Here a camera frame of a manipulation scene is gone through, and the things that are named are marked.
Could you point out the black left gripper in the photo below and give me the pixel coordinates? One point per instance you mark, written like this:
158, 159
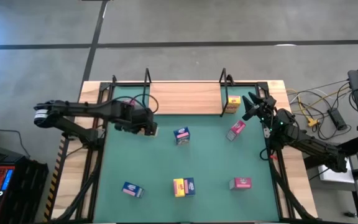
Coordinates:
135, 119

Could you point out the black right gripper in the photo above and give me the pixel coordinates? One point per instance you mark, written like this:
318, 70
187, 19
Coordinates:
266, 109

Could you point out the blue Frosted Flakes cereal box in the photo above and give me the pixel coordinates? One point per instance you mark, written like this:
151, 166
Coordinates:
190, 186
132, 189
182, 136

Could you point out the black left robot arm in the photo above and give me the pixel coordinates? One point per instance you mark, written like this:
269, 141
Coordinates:
73, 108

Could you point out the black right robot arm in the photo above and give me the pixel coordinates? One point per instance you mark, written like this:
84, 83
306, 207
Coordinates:
309, 144

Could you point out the green table mat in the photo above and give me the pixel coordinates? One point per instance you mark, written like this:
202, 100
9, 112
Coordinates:
210, 161

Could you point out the yellow black hazard tape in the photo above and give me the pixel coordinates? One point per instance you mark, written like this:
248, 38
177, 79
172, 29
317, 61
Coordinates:
54, 183

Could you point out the white paper sheet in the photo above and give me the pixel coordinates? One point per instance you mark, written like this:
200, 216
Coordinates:
337, 177

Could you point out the black plastic crate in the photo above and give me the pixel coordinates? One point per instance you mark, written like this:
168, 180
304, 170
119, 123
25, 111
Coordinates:
26, 189

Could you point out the small black floor object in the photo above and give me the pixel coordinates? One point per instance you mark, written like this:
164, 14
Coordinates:
350, 214

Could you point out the silver mounting bracket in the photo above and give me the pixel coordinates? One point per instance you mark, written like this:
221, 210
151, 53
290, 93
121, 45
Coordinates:
266, 132

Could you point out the black metal table frame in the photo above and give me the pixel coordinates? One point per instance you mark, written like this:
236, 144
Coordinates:
105, 86

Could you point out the wooden shelf with black frame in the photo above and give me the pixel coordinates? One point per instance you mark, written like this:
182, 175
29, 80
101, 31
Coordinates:
185, 99

